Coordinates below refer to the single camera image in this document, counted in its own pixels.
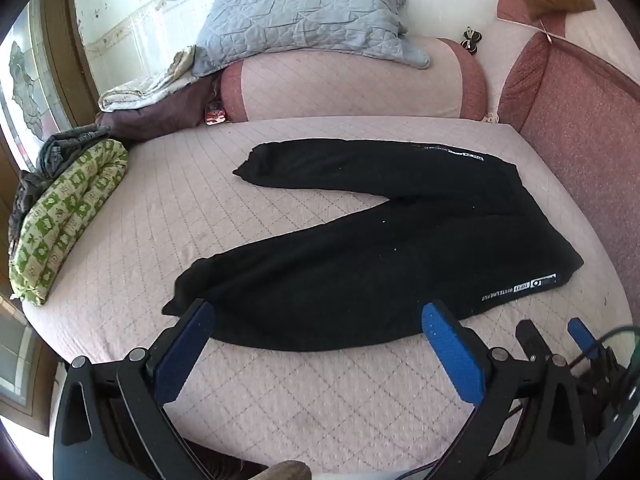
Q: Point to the wooden patterned glass door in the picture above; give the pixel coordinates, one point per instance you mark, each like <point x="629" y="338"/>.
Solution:
<point x="30" y="85"/>

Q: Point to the small black clip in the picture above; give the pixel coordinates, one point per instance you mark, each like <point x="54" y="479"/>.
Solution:
<point x="471" y="40"/>

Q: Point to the red packet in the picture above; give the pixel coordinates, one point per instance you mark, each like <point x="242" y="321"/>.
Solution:
<point x="216" y="114"/>

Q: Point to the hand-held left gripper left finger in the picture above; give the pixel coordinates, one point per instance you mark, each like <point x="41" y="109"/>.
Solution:
<point x="187" y="350"/>

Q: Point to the pink quilted mattress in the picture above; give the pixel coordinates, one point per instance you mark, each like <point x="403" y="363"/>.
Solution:
<point x="165" y="200"/>

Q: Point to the pink bolster cushion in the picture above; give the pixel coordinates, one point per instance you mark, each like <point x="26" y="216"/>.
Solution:
<point x="350" y="85"/>

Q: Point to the maroon cloth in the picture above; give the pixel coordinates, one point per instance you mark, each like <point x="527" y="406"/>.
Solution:
<point x="165" y="120"/>

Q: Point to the dark grey clothing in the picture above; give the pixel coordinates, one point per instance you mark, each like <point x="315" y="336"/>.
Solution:
<point x="65" y="147"/>

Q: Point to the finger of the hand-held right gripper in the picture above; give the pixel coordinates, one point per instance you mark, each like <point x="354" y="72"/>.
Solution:
<point x="530" y="335"/>
<point x="582" y="335"/>

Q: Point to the brown rounded object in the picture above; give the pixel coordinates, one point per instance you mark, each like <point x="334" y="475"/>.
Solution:
<point x="287" y="471"/>

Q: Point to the small white object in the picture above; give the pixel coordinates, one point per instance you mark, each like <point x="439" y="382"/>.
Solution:
<point x="491" y="118"/>

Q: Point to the black pants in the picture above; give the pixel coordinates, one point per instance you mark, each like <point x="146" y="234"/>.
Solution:
<point x="375" y="260"/>

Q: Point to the grey quilted pillow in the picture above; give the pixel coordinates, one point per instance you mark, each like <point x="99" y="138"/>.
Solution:
<point x="300" y="15"/>

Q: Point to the green patterned quilt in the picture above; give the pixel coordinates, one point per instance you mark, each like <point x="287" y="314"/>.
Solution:
<point x="65" y="210"/>

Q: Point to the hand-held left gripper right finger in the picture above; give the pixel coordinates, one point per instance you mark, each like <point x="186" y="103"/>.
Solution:
<point x="452" y="355"/>

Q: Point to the pink backrest cover cloth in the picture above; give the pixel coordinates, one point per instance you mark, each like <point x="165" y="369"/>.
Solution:
<point x="515" y="5"/>

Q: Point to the white folded blanket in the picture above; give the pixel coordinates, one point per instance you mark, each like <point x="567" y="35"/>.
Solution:
<point x="145" y="90"/>

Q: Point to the red sofa backrest cushion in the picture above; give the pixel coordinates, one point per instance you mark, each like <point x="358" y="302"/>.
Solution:
<point x="575" y="125"/>

